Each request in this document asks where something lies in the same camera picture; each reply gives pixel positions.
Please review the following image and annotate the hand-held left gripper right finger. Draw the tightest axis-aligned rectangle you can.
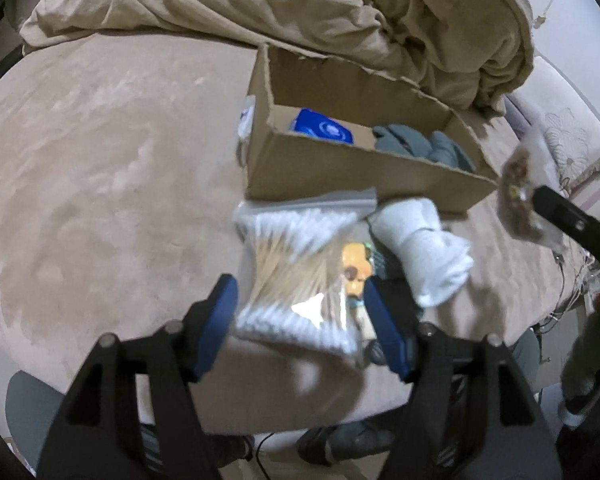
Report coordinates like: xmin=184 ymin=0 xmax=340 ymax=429
xmin=362 ymin=277 xmax=564 ymax=480

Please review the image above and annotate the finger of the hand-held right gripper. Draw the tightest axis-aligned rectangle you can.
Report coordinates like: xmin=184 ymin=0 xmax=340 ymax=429
xmin=532 ymin=185 xmax=600 ymax=275

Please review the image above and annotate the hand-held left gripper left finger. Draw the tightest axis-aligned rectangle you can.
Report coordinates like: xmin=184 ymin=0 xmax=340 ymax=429
xmin=35 ymin=274 xmax=239 ymax=480

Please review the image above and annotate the clear bag of brown snacks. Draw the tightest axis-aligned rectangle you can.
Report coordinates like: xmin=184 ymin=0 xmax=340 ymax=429
xmin=499 ymin=124 xmax=567 ymax=252

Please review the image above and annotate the clear bag of cotton swabs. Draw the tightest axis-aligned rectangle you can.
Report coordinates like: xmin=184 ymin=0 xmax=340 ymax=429
xmin=231 ymin=187 xmax=379 ymax=362

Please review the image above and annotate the brown cardboard box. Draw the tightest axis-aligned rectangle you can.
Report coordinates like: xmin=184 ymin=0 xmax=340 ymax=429
xmin=244 ymin=42 xmax=501 ymax=217

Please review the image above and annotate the dark flat packet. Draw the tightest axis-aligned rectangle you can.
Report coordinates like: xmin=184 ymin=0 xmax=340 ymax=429
xmin=372 ymin=247 xmax=417 ymax=283

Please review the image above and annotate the yellow toy figure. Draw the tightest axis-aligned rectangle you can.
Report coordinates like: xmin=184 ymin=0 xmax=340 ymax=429
xmin=340 ymin=241 xmax=377 ymax=342

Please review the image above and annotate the white rolled cloth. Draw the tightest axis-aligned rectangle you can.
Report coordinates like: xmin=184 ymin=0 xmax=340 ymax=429
xmin=369 ymin=197 xmax=476 ymax=309

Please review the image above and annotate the floral cushion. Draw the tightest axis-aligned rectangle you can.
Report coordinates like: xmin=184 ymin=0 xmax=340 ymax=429
xmin=504 ymin=55 xmax=600 ymax=196

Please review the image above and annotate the dark slipper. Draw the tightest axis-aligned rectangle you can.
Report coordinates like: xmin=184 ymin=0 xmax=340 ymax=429
xmin=296 ymin=421 xmax=397 ymax=467

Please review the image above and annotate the grey cloth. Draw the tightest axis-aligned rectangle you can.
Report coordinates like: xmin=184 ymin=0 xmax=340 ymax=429
xmin=371 ymin=124 xmax=479 ymax=174

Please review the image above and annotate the bed with pink sheet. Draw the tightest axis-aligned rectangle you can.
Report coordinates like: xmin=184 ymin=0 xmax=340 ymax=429
xmin=0 ymin=30 xmax=583 ymax=436

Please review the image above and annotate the grey stool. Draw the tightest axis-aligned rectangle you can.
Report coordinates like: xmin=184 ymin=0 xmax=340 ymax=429
xmin=5 ymin=370 xmax=67 ymax=477

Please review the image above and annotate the white plastic packet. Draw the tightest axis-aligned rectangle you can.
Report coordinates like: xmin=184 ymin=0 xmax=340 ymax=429
xmin=236 ymin=94 xmax=257 ymax=167

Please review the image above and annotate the blue packet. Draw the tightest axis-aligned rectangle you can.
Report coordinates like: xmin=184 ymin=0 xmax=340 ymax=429
xmin=289 ymin=107 xmax=357 ymax=147

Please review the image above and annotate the beige blanket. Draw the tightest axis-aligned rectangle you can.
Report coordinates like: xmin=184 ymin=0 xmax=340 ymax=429
xmin=19 ymin=0 xmax=536 ymax=112

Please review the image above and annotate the bundle of cables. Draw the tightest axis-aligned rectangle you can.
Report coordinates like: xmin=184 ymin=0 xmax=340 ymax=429
xmin=542 ymin=252 xmax=600 ymax=326

